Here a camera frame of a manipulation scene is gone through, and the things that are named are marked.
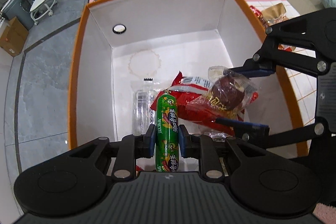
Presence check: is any green sausage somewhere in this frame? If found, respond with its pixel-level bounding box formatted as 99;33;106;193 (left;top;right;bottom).
155;91;180;172

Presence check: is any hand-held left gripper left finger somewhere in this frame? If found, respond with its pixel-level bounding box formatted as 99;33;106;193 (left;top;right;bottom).
66;124;156;179

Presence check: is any red dates packet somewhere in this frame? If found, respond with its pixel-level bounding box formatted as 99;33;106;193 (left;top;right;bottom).
249;5;265;28

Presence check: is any clear tray snack packet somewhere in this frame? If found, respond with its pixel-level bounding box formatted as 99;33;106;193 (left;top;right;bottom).
131;77;164;135

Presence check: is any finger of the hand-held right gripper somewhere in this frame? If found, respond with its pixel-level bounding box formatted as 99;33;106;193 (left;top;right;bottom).
226;8;331;77
215;116;328;159

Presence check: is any brown cardboard box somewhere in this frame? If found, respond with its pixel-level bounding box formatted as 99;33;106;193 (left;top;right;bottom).
0;17;29;57

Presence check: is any gold nut packet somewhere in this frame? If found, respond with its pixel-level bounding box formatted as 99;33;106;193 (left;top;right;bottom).
261;3;288;26

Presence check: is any pink fluffy rug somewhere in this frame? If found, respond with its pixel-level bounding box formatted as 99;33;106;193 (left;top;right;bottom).
312;202;336;224

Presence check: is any white rolling stool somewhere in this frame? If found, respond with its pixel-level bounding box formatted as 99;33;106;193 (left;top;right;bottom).
30;0;57;25

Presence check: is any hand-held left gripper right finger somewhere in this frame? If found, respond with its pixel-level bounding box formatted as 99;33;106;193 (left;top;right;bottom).
178;124;265;179

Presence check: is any clear packet with brown egg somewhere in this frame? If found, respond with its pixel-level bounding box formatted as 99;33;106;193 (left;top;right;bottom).
208;66;259;119

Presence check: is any orange cardboard box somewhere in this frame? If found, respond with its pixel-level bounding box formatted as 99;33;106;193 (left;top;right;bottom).
68;0;309;157

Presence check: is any red snack packet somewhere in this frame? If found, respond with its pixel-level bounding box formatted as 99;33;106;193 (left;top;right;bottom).
171;71;244;135

